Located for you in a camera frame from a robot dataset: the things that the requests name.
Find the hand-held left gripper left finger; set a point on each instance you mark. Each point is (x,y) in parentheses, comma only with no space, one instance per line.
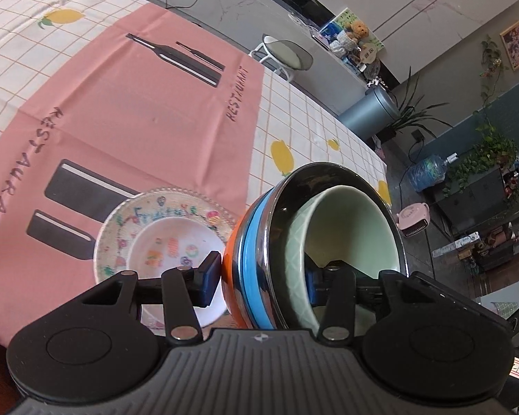
(209,281)

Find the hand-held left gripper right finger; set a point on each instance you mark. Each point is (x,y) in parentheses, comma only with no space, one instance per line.
(313,286)

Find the orange steel bowl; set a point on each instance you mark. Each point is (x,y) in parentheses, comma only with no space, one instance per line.
(231,276)

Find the blue steel bowl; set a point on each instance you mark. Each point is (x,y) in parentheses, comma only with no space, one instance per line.
(253,268)

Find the white printed plate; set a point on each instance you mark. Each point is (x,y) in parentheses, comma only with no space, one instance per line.
(164,233)

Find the green ceramic bowl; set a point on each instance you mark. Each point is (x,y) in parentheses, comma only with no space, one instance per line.
(350,229)

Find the white fruit-pattern plate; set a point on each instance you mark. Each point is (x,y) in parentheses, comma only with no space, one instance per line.
(116,220)

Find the dark cabinet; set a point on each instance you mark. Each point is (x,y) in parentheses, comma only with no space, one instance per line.
(458,207)

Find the pink space heater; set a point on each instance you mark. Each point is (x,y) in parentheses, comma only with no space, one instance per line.
(408,216)

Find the blue water jug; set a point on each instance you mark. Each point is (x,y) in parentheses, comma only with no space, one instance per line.
(428,170)

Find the trailing vine plant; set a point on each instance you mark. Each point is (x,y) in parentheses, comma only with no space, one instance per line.
(493,147)

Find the checkered lemon tablecloth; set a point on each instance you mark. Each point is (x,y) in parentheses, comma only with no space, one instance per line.
(298,116)

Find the grey trash can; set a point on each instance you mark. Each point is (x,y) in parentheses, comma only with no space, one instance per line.
(363,112)

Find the potted long-leaf plant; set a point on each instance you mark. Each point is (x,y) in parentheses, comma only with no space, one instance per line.
(404,114)

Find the pink placemat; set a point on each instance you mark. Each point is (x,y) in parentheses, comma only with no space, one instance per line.
(112,95)

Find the white round stool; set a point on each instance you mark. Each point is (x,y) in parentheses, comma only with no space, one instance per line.
(287,54)

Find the round wooden hand fan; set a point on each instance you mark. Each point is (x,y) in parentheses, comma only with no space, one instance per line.
(370,55)

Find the brown teddy bear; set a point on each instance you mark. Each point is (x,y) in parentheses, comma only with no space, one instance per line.
(359,30)

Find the green printed board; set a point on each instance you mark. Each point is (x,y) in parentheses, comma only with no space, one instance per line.
(341,17)

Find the framed wall picture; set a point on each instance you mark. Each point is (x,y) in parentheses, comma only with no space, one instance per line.
(517,45)

